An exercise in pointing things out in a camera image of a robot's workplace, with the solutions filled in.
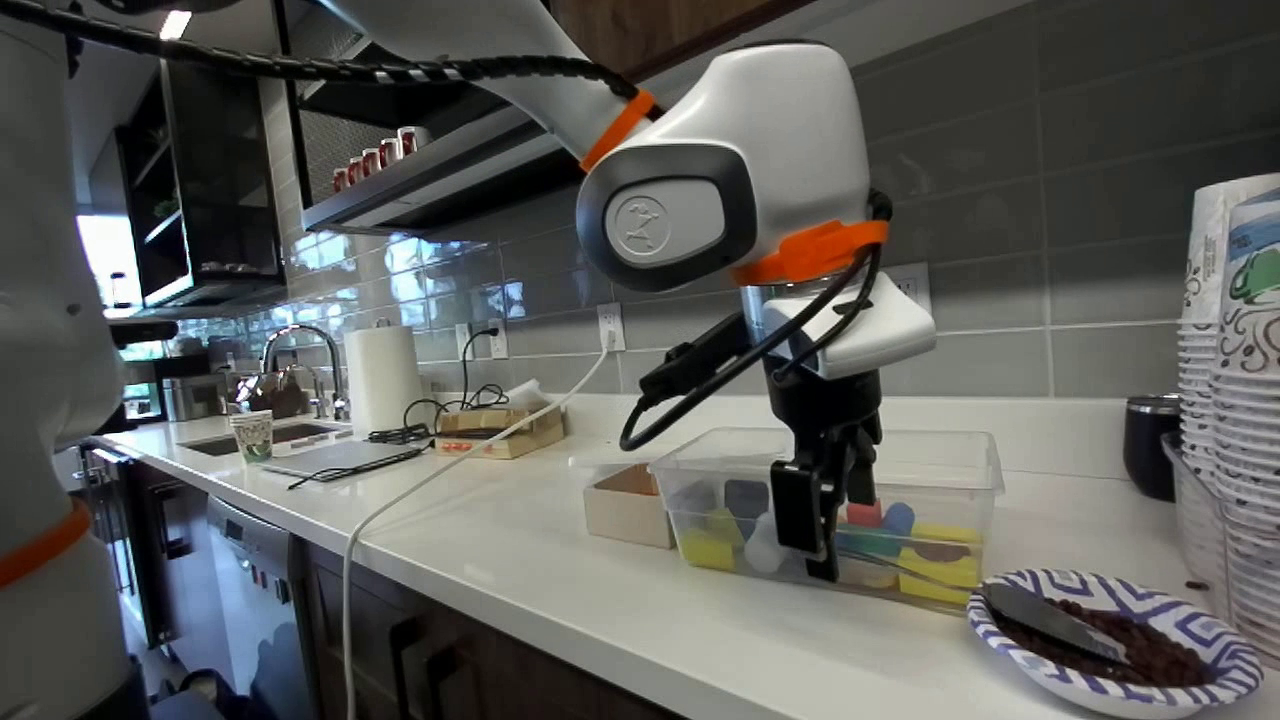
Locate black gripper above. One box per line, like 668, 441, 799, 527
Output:
762, 365, 889, 588

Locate grey cake slicer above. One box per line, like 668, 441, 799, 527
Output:
871, 552, 1134, 670

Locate green toy block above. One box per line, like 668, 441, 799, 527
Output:
836, 527, 912, 559

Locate dark navy toy block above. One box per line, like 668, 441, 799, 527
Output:
719, 475, 771, 521

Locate clear plastic toy bin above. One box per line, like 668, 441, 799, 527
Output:
651, 425, 1006, 620

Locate dark brown toy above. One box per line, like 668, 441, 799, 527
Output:
903, 537, 975, 566

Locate orange red toy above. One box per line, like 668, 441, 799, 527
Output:
605, 465, 665, 500

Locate small white cardboard box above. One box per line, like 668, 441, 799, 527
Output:
579, 457, 675, 552

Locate wooden box with coloured labels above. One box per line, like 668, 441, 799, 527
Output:
434, 409, 575, 465

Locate black mug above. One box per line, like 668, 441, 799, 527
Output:
1120, 392, 1187, 510

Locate dark lower kitchen cabinet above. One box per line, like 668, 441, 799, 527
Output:
300, 537, 692, 720

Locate brown cardboard box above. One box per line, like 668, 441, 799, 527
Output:
434, 401, 533, 441

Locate dark brown granules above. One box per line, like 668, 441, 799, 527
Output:
1010, 603, 1222, 694

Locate white outlet with black plug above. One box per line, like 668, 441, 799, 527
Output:
451, 318, 512, 365

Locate tall paper cup stack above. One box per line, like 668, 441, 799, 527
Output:
1174, 174, 1280, 454
1211, 197, 1280, 670

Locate white paper towel roll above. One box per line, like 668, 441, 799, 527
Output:
340, 321, 423, 432

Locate flat black tray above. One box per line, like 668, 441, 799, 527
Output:
260, 438, 431, 490

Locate chrome sink faucet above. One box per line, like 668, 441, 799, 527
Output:
260, 321, 350, 425

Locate red white striped object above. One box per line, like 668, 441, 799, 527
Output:
329, 121, 431, 193

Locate steel dishwasher front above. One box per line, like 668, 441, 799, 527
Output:
194, 491, 320, 720

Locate green printed paper cup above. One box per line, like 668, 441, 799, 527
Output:
231, 403, 279, 469

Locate steel sink basin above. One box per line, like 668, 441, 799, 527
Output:
175, 417, 350, 459

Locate black coffee machine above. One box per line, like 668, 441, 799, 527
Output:
102, 318, 231, 432

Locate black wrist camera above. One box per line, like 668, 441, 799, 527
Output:
634, 314, 776, 409

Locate coiled black cable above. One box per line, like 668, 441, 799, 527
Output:
362, 392, 457, 450

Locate white power cable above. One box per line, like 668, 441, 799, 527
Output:
336, 350, 619, 720

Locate wooden upper wall cabinet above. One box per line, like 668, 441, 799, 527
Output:
543, 0, 1035, 83

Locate black wall shelf unit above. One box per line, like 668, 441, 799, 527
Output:
112, 58, 293, 314

